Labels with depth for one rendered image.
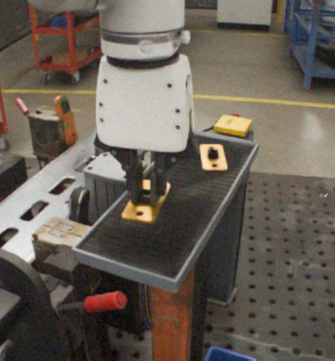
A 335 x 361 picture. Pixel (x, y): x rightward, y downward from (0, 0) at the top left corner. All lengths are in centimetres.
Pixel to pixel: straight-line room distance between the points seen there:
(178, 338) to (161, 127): 45
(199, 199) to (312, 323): 57
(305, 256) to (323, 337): 29
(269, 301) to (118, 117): 78
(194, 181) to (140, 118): 24
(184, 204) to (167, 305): 20
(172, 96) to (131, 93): 4
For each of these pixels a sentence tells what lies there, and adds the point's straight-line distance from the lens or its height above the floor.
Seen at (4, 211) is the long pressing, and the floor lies 100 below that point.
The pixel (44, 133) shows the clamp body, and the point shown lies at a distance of 122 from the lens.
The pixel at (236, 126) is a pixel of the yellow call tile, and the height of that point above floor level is 116.
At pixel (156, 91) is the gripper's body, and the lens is 46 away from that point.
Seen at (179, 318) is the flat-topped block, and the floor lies 94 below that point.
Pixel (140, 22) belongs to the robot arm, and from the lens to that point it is 42.
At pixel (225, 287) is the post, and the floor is 76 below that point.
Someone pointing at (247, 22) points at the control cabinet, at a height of 12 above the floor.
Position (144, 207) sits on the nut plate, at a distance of 53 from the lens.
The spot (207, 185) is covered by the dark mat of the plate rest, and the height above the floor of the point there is 116.
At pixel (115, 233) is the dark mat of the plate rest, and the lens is 59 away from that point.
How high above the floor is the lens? 152
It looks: 32 degrees down
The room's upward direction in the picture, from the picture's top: straight up
